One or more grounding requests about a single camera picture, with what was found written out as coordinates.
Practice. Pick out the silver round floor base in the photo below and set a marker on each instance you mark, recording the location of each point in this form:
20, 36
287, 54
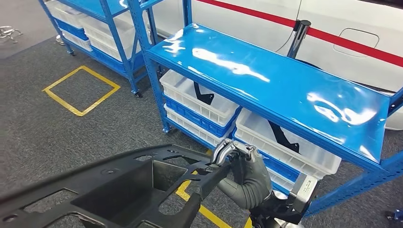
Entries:
60, 40

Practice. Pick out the red barrier belt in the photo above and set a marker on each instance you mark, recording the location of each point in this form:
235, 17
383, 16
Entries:
362, 49
252, 14

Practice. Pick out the white car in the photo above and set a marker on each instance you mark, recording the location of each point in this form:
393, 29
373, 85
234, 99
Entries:
267, 34

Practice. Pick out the long black plastic part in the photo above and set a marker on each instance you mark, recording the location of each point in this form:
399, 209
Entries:
78, 176

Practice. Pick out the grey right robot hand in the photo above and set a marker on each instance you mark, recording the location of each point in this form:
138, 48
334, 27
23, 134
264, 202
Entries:
252, 173

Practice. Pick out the blue plastic bin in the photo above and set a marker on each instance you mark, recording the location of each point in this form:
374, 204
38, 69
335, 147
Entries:
283, 171
74, 31
195, 121
107, 61

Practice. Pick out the silver stool star base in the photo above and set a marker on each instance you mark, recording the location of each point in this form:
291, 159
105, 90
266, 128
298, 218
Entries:
8, 31

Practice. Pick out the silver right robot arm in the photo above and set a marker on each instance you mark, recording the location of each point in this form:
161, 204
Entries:
267, 210

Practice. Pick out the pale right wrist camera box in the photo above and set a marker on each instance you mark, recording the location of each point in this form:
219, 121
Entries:
303, 192

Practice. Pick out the black stanchion post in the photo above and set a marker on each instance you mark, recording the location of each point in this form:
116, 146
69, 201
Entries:
297, 41

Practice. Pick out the black bracket part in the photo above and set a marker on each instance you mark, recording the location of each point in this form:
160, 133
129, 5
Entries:
283, 140
204, 97

